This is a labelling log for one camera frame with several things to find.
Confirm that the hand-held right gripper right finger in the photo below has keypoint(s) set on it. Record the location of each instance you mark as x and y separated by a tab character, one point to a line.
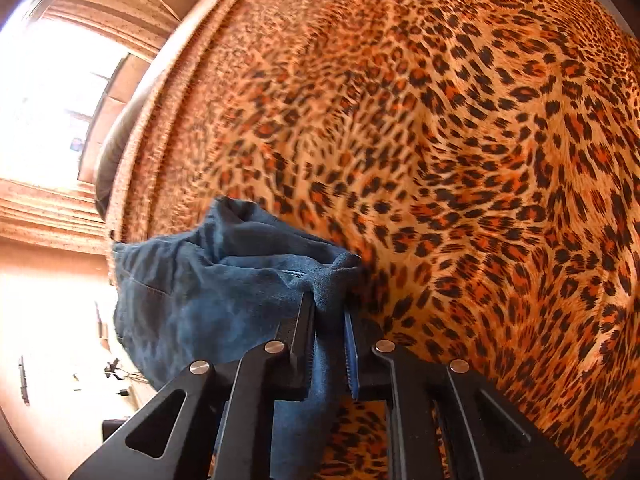
351	355

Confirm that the window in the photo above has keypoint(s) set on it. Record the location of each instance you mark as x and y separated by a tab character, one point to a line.
55	110

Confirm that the black box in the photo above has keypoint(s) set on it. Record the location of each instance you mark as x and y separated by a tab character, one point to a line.
116	429

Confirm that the blue denim pants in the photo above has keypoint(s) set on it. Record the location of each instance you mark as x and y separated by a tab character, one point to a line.
200	300

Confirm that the leopard print bedsheet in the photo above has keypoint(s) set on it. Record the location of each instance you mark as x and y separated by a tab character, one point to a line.
425	135

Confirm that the grey striped pillow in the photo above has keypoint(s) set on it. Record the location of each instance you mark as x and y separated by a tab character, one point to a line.
112	160

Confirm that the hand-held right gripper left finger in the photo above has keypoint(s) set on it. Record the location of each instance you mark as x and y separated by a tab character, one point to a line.
302	340

